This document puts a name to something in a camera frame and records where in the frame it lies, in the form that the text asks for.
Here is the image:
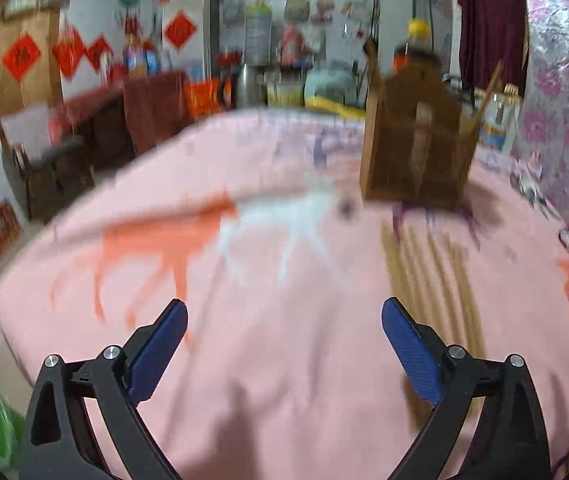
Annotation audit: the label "dark bottle with yellow cap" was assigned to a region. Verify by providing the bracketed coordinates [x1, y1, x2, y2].
[393, 19, 440, 78]

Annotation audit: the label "red diamond paper decoration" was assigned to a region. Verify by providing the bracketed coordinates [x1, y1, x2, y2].
[163, 10, 200, 52]
[86, 35, 112, 72]
[52, 27, 86, 81]
[2, 34, 42, 82]

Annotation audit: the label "red snack bag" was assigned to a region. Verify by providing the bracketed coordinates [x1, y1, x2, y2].
[185, 80, 221, 118]

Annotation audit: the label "dark red curtain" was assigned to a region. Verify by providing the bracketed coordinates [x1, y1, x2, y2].
[459, 0, 530, 93]

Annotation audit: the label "white refrigerator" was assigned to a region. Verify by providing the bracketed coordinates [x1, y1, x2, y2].
[159, 0, 218, 78]

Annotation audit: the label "wooden armchair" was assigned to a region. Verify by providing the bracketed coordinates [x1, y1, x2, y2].
[0, 105, 95, 223]

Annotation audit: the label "floral purple sheet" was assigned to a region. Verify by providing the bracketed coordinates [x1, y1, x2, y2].
[514, 0, 569, 236]

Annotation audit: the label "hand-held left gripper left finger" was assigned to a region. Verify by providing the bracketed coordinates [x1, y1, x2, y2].
[18, 298, 188, 480]

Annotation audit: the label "wooden slatted utensil holder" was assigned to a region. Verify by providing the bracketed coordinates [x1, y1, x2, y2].
[359, 57, 482, 211]

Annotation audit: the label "pink printed tablecloth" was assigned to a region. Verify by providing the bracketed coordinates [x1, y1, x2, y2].
[0, 107, 569, 480]

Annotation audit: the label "cooking oil bottle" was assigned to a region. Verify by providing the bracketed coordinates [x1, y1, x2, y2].
[481, 85, 520, 153]

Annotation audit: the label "drink bottle with blue label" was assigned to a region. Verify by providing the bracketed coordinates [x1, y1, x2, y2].
[123, 35, 148, 77]

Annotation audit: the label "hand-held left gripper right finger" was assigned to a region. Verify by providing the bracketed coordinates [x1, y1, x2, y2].
[381, 297, 551, 480]

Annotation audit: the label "printed wooden chopstick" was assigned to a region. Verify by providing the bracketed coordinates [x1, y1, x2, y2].
[427, 232, 465, 346]

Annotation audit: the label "pale kitchen appliance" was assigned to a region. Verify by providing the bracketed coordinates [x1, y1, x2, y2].
[304, 67, 362, 111]

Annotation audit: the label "clear bottle with green collar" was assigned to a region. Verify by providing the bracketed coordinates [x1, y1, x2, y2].
[243, 0, 272, 67]

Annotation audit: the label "metal kettle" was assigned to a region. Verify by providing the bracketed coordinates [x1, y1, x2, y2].
[237, 62, 266, 111]

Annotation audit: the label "table with dark red cloth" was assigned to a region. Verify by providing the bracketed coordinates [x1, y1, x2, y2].
[49, 71, 190, 161]

